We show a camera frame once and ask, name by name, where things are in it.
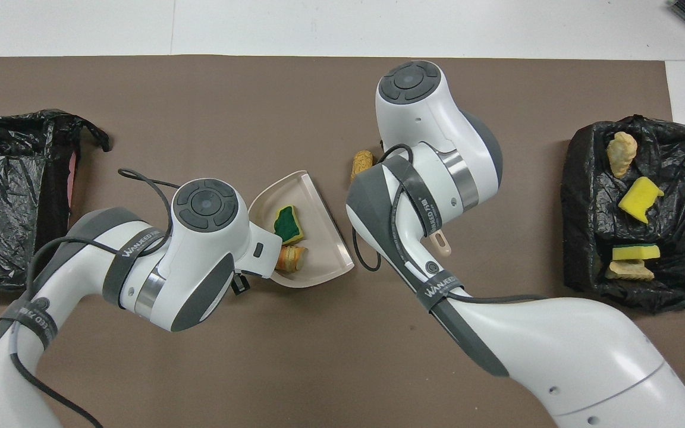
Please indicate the beige plastic dustpan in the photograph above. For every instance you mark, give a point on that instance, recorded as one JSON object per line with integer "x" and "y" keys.
{"x": 319, "y": 238}

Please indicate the small yellow sponge piece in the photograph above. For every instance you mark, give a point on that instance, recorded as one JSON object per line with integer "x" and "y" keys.
{"x": 637, "y": 252}

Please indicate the beige hand brush black bristles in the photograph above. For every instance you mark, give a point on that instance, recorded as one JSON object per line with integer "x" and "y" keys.
{"x": 440, "y": 244}

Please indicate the striped croissant bread piece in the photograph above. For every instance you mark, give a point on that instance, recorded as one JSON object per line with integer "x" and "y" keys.
{"x": 622, "y": 151}
{"x": 292, "y": 258}

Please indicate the green and yellow sponge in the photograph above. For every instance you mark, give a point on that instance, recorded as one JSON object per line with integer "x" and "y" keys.
{"x": 288, "y": 224}

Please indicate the pale flat bread piece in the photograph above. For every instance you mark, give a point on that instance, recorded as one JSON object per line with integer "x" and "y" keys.
{"x": 631, "y": 271}

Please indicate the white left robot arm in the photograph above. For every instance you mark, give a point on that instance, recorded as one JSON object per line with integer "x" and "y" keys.
{"x": 200, "y": 261}

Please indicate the brown paper table mat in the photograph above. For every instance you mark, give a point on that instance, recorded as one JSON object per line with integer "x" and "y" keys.
{"x": 200, "y": 107}

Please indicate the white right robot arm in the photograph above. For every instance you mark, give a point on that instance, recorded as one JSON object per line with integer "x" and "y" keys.
{"x": 426, "y": 119}

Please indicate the large yellow sponge piece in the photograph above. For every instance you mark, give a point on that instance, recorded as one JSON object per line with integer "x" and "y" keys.
{"x": 640, "y": 199}

